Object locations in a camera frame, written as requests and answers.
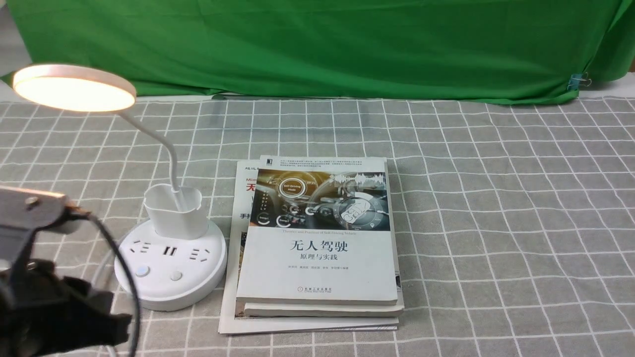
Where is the white desk lamp with base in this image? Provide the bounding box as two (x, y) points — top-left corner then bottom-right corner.
(11, 64), (227, 311)

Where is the white self-driving book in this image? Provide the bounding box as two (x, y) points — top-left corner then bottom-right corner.
(236, 155), (399, 306)

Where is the black camera cable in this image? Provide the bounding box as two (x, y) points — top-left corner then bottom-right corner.
(69, 208), (142, 357)

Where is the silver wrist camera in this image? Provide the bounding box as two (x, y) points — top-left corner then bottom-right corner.
(0, 186), (80, 266)

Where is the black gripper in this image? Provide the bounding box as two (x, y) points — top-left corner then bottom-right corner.
(0, 226), (133, 357)

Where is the thin white magazine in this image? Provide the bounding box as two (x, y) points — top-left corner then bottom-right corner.
(218, 160), (399, 335)

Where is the green backdrop cloth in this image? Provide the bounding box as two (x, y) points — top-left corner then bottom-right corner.
(6, 0), (634, 105)

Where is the blue binder clip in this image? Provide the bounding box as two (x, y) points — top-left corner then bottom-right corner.
(567, 72), (592, 91)

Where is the thick book beneath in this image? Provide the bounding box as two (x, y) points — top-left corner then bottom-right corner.
(243, 160), (405, 318)

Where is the white lamp power cable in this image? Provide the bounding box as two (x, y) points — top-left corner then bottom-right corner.
(92, 230), (130, 357)

